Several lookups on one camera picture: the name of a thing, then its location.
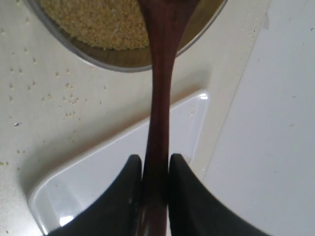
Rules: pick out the steel bowl of millet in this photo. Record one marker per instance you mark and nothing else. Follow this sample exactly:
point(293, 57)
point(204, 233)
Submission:
point(127, 35)

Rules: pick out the dark red wooden spoon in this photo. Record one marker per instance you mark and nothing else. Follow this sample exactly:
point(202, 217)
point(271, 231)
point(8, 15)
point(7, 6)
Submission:
point(160, 98)

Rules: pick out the white plastic tray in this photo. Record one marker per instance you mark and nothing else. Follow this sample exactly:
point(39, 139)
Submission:
point(75, 185)

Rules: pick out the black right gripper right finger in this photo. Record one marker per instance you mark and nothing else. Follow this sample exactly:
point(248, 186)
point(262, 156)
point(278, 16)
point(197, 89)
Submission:
point(194, 211)

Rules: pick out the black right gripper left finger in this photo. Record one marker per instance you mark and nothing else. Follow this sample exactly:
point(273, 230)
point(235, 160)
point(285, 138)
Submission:
point(115, 212)

